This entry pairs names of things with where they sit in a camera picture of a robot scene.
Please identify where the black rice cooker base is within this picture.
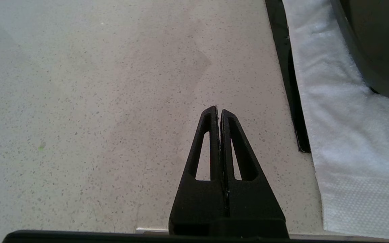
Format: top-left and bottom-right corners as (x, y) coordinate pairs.
(331, 0), (389, 104)

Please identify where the white towel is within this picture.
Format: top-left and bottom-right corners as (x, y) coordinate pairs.
(282, 0), (389, 242)

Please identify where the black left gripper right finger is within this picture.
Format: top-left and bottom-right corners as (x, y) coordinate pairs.
(213, 109), (289, 237)

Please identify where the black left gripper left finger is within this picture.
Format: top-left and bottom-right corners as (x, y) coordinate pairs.
(168, 106), (229, 235)

